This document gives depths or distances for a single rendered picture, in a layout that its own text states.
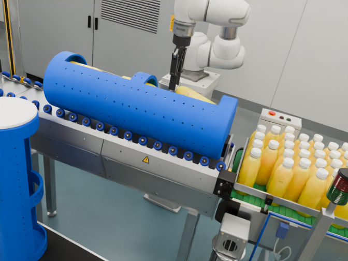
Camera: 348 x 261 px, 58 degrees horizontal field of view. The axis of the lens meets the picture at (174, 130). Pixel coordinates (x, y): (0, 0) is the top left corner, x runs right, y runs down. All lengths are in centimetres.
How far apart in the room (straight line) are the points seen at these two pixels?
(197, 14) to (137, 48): 206
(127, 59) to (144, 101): 206
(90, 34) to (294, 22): 230
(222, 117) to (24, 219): 108
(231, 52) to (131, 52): 161
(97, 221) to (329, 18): 318
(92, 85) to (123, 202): 128
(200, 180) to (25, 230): 91
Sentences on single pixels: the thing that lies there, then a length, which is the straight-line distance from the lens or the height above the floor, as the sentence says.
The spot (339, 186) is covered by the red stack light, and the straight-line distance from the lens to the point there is 106.
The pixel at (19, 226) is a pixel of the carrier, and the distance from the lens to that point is 177.
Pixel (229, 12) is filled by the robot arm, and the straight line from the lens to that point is 126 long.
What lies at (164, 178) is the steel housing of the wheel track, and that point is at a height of 82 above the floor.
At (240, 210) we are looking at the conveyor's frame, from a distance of 135.
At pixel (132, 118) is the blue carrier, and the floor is 108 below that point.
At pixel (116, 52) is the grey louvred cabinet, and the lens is 344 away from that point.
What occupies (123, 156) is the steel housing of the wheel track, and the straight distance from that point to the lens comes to 152.
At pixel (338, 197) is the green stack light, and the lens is 108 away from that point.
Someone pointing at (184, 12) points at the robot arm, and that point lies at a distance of 128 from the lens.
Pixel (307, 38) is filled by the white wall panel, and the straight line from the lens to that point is 407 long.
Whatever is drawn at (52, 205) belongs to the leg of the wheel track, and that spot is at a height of 11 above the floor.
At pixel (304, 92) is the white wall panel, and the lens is 421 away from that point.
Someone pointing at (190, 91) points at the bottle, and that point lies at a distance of 138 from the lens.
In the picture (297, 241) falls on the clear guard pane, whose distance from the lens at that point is 136.
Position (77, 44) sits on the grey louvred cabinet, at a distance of 375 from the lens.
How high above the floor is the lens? 175
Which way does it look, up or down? 30 degrees down
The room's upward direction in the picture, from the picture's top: 10 degrees clockwise
